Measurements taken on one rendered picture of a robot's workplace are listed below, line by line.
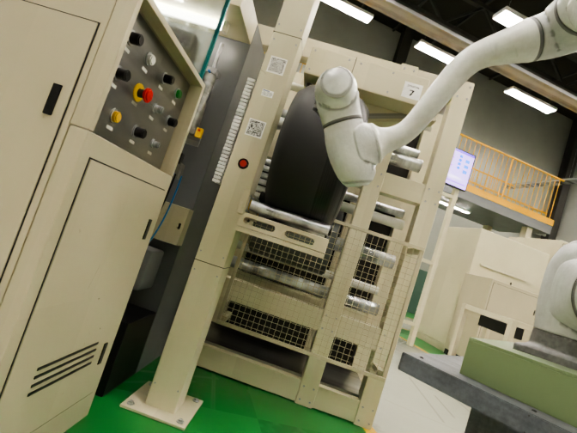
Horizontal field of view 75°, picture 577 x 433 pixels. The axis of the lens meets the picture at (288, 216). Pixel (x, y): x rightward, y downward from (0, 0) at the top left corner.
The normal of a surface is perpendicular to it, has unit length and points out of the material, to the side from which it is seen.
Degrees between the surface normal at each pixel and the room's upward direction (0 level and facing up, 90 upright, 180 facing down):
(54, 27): 90
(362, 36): 90
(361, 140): 93
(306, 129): 86
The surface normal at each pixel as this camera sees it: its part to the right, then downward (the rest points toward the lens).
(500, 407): -0.68, -0.28
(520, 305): 0.24, 0.00
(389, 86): -0.04, -0.09
